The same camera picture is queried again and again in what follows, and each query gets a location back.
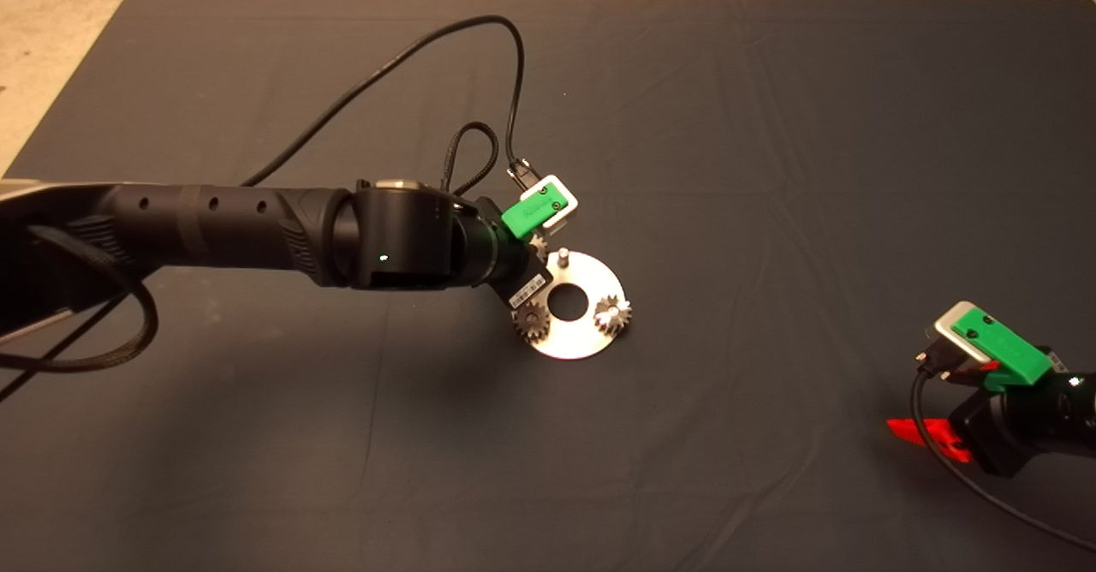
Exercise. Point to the bright green camera mount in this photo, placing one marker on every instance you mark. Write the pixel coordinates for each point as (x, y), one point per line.
(1002, 345)
(531, 212)

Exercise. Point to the small steel planetary gear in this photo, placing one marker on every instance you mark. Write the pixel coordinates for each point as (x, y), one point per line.
(610, 315)
(531, 324)
(539, 241)

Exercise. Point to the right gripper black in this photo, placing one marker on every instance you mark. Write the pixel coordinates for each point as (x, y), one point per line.
(1027, 422)

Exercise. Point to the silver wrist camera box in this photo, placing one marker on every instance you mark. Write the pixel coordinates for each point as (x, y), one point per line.
(952, 330)
(565, 208)

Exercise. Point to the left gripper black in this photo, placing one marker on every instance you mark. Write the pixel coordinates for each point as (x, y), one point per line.
(501, 264)

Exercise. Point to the dark grey table cloth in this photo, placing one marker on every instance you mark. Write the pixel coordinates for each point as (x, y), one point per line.
(685, 127)

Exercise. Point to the round metal carrier plate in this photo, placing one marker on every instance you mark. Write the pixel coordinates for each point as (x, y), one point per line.
(574, 341)

